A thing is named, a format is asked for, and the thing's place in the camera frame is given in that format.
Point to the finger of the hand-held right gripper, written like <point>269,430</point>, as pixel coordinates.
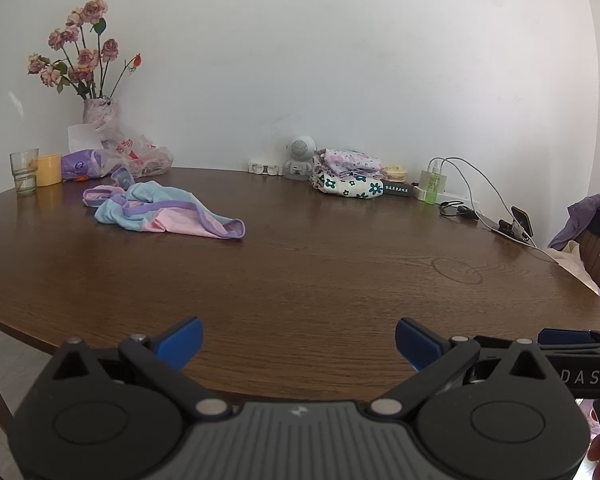
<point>562,336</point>
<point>495,342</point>

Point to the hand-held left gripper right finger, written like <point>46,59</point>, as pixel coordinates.
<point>420,345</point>

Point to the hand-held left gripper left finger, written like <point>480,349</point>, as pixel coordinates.
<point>182,342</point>

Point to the pink blue purple-trimmed garment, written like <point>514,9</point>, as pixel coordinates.
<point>155,210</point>

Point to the person's right hand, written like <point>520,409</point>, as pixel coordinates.
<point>596,452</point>

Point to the cream fuzzy cloth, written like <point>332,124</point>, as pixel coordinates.
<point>567,257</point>

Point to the wooden chair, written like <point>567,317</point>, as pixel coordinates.
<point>595,255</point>

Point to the smartphone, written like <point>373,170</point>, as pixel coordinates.
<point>522,220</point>

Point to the purple jacket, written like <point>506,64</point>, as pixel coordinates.
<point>580,210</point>

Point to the green bottle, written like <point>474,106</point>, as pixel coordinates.
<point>431,187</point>

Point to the black box white label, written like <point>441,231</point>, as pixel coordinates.
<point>396,188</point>

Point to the yellow packets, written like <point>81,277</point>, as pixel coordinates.
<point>395,172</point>

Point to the clear plastic bag red print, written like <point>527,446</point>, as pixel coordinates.
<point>140,155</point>

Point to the folded purple floral cloth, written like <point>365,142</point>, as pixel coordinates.
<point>347,161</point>

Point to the purple packet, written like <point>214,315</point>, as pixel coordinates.
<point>80,162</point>

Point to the yellow cup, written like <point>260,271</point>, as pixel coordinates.
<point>48,170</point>

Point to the white tissue paper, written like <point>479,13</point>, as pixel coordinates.
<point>82,137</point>

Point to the white robot-shaped speaker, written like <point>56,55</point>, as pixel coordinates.
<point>301,147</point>

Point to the clear drinking glass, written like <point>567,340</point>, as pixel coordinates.
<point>24,170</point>

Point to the pale purple vase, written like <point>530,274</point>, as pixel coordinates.
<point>97,112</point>

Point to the dried pink rose bouquet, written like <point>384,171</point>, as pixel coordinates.
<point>87,57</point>

